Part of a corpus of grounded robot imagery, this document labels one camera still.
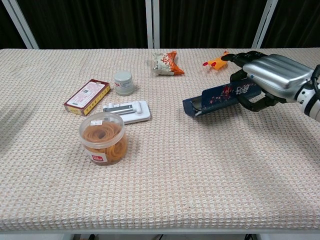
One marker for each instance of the dark blue glasses case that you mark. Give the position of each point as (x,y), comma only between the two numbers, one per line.
(220,98)

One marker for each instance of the white table frame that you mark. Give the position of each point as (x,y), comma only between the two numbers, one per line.
(160,233)

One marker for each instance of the white slanted frame post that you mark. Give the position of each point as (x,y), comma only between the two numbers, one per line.
(265,23)
(21,23)

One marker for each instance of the white tray with silver tool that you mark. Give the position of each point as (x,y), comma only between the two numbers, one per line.
(140,113)

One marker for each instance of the yellow rubber chicken toy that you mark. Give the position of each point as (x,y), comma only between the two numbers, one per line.
(217,62)

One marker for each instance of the black curtain panel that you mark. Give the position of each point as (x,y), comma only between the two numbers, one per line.
(7,32)
(212,22)
(87,23)
(297,23)

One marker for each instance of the beige woven tablecloth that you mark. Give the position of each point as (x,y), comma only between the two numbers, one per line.
(175,175)

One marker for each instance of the orange white snack bag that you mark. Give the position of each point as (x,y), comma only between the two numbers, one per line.
(166,63)

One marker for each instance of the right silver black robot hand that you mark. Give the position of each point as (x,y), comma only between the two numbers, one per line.
(275,72)

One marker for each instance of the red yellow flat carton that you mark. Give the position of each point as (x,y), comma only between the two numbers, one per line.
(86,97)

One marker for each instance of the white double frame post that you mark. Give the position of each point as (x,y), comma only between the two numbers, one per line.
(152,23)

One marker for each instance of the clear rubber band jar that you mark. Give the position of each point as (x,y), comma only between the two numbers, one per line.
(103,140)

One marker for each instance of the small grey jar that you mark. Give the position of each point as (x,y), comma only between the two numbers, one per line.
(123,83)

